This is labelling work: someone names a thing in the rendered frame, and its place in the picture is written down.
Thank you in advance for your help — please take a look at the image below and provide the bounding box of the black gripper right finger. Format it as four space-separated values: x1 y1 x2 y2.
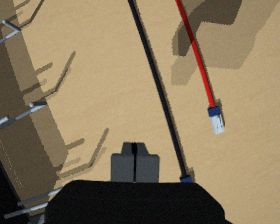
134 142 160 183

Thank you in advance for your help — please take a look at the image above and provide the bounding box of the grey cable plug with dark blue boot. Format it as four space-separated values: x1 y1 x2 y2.
207 106 224 134

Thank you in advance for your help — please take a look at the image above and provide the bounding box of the red cable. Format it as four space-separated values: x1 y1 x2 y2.
175 0 215 108

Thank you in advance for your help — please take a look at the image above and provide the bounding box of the black patch cord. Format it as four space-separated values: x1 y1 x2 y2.
128 0 187 178

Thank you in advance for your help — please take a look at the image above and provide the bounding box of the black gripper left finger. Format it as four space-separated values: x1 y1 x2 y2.
111 142 134 182

